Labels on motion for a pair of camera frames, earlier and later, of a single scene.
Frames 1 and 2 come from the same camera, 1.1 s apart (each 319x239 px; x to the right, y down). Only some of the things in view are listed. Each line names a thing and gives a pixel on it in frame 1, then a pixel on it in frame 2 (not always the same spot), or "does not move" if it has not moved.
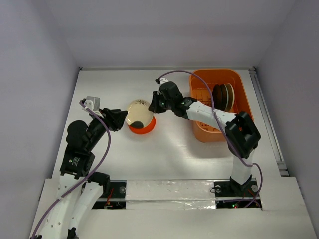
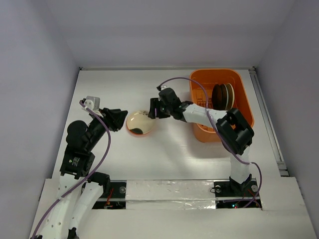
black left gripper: x=114 y=117 does not move
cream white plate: x=139 y=110 → x=140 y=119
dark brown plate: x=221 y=96 does not move
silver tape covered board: x=170 y=194 does not move
